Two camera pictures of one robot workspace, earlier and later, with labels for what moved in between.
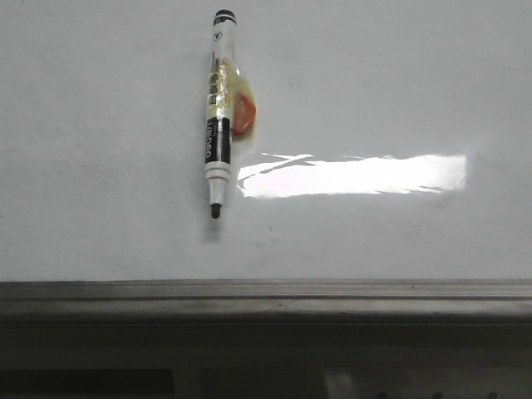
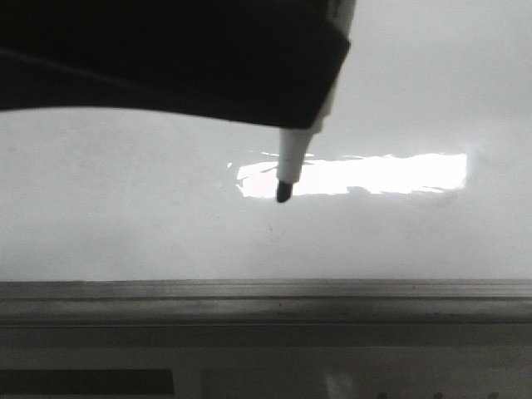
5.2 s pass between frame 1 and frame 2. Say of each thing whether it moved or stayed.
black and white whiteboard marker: moved
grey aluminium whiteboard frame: stayed
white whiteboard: stayed
